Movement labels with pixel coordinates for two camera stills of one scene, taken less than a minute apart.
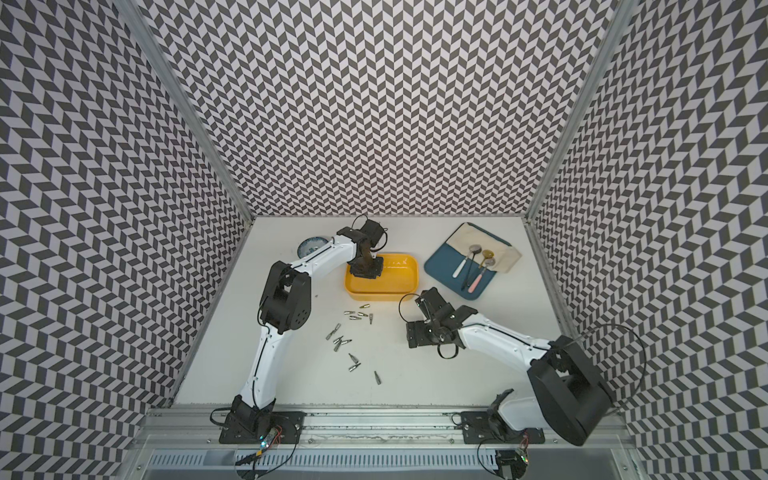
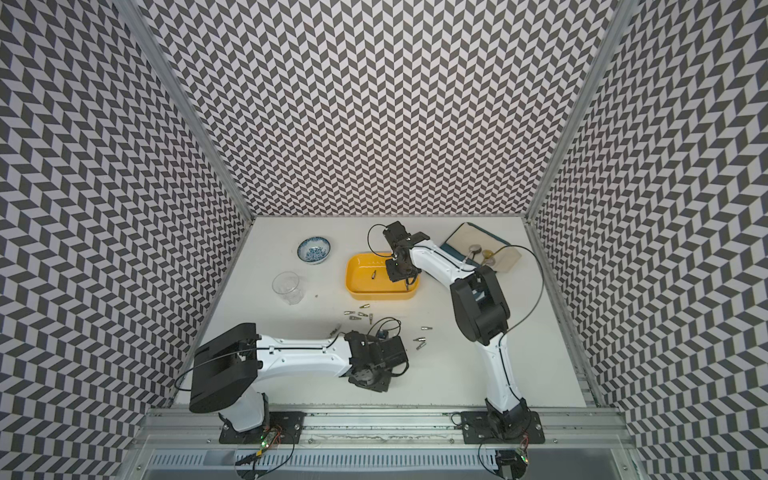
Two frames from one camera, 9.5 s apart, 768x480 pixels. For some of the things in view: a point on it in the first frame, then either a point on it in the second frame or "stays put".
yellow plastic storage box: (399, 280) stays put
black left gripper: (377, 271) → (382, 387)
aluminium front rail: (204, 430) stays put
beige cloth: (498, 254) stays put
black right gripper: (419, 339) → (395, 275)
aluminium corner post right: (582, 103) stays put
